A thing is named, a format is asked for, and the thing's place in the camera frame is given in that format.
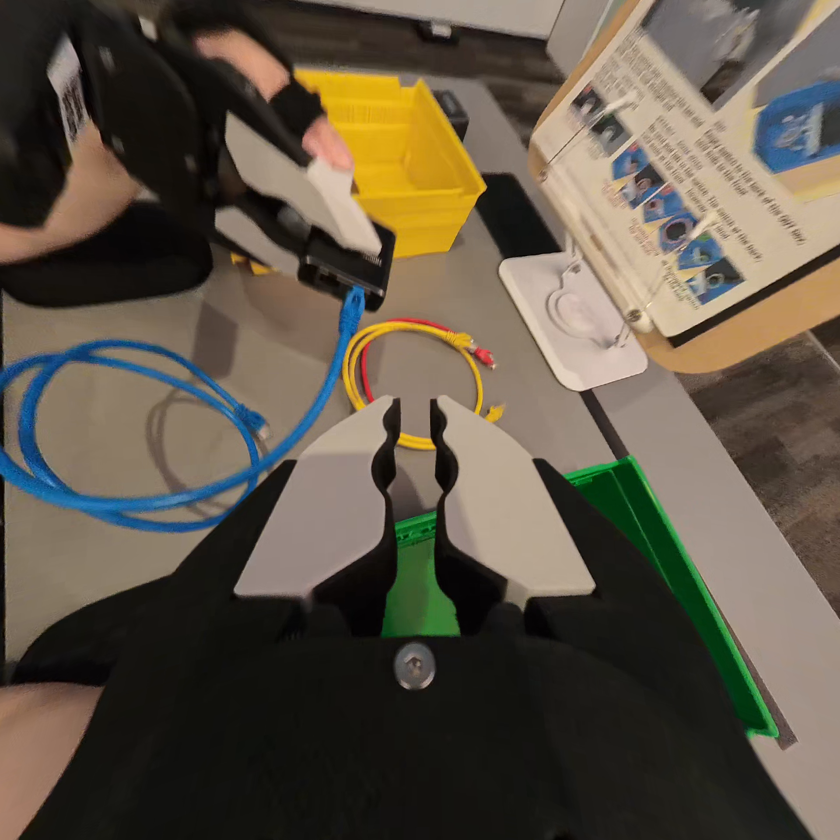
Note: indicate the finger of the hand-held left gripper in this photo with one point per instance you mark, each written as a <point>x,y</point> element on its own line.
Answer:
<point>256,236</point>
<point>275,164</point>

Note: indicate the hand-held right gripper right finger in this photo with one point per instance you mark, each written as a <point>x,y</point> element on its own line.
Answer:
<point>505,518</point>

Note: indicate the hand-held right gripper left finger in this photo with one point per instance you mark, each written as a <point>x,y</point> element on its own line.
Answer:
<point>321,518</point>

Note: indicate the black ethernet splitter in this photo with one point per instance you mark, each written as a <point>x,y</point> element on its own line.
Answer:
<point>341,269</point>

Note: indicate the yellow plastic bin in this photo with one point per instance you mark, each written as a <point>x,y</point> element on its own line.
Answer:
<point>420,197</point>

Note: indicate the green plastic bin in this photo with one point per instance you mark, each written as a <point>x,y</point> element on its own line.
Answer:
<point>656,538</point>

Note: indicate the person's left hand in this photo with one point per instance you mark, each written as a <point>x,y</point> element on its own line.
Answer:
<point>236,59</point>

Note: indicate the white stand base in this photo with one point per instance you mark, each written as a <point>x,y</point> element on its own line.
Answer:
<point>544,295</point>

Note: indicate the dark flat pad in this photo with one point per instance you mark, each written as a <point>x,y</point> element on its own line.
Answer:
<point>515,216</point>

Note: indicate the person's leg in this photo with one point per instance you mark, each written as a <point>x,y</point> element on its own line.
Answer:
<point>39,748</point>

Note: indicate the small black camera box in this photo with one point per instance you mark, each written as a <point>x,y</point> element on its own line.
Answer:
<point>453,111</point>

